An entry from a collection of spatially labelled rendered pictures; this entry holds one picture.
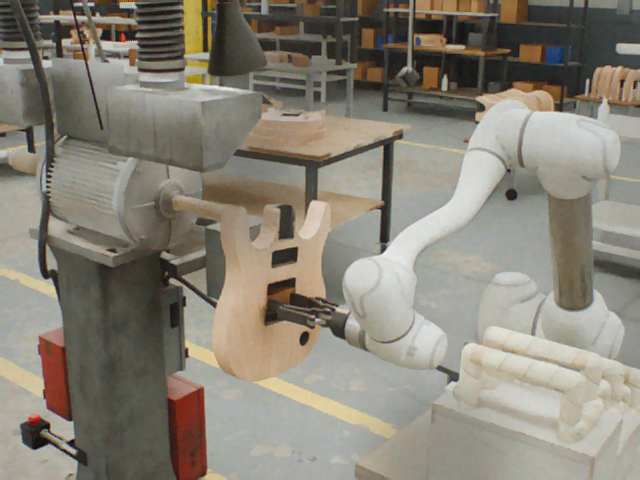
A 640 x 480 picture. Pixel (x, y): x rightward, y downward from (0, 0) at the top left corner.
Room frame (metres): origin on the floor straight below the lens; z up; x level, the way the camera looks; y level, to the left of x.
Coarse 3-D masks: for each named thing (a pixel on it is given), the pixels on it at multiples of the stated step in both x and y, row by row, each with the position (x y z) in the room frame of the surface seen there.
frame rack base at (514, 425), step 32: (512, 384) 1.22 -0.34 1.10; (448, 416) 1.14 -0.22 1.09; (480, 416) 1.11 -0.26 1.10; (512, 416) 1.11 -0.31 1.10; (544, 416) 1.11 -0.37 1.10; (608, 416) 1.12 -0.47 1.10; (448, 448) 1.14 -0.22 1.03; (480, 448) 1.10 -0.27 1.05; (512, 448) 1.07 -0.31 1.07; (544, 448) 1.04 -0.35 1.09; (576, 448) 1.02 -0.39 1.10; (608, 448) 1.06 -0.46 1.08
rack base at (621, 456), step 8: (552, 392) 1.34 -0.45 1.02; (560, 392) 1.34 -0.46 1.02; (624, 416) 1.25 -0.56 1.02; (632, 416) 1.25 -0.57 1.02; (624, 424) 1.22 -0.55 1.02; (632, 424) 1.22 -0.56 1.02; (624, 432) 1.20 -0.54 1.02; (632, 432) 1.20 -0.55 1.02; (624, 440) 1.17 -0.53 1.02; (632, 440) 1.20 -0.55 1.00; (624, 448) 1.16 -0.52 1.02; (632, 448) 1.21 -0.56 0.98; (624, 456) 1.16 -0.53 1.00; (632, 456) 1.22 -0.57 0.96; (616, 464) 1.12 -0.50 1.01; (624, 464) 1.17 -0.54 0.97; (632, 464) 1.23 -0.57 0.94; (616, 472) 1.13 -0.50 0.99; (624, 472) 1.18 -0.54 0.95
